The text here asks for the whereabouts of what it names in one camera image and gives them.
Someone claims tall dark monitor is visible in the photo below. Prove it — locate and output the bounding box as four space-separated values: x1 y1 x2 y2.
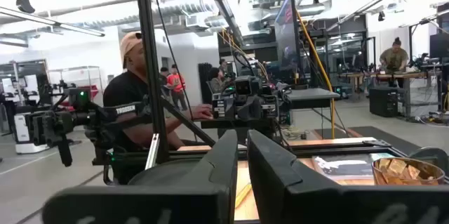
274 0 303 85

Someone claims silver corner bracket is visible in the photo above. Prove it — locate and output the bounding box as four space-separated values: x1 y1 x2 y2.
145 132 161 171

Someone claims black robot equipment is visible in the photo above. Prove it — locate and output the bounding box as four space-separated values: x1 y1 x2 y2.
210 74 293 127

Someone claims black ceiling camera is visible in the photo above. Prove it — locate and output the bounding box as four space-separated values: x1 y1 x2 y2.
15 0 36 14

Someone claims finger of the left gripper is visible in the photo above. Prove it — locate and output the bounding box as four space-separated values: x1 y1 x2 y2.
57 136 74 168

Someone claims bowl of brown pieces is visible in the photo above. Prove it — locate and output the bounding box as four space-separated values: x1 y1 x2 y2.
371 157 446 186

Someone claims black floor mat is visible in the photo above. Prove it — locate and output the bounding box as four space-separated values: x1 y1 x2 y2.
311 125 422 155

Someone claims yellow pole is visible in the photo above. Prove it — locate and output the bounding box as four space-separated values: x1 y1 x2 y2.
247 0 337 140

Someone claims white cart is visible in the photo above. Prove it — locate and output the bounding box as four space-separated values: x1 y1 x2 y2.
13 111 50 154

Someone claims black aluminium table frame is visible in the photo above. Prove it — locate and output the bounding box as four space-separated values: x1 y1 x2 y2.
134 0 408 169

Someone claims wooden workbench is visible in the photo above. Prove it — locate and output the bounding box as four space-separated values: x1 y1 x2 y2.
338 71 443 118

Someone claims person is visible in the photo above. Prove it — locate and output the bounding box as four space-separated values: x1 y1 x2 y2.
208 66 227 94
159 66 170 98
166 64 189 112
379 37 410 88
102 30 215 185

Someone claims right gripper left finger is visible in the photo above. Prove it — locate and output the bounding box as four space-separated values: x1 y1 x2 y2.
41 129 240 224

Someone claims long ceiling light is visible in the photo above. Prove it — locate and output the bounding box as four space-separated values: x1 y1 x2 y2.
199 0 245 46
326 0 433 32
0 6 106 38

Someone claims grey side table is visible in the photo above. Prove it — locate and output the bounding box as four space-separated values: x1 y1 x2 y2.
286 88 341 110

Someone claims black floor box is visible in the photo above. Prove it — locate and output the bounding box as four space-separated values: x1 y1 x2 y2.
368 86 399 118

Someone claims black ribbed panel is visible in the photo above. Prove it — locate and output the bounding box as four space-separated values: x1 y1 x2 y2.
198 62 213 105

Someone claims black desk monitor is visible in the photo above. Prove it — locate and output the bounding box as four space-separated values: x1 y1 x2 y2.
429 32 449 60

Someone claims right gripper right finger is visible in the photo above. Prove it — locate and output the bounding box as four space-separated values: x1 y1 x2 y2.
247 129 449 224

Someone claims dark cover book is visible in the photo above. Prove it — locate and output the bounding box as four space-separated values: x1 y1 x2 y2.
311 152 398 183

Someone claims black computer desk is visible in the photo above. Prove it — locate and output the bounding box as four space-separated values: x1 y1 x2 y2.
199 118 281 140

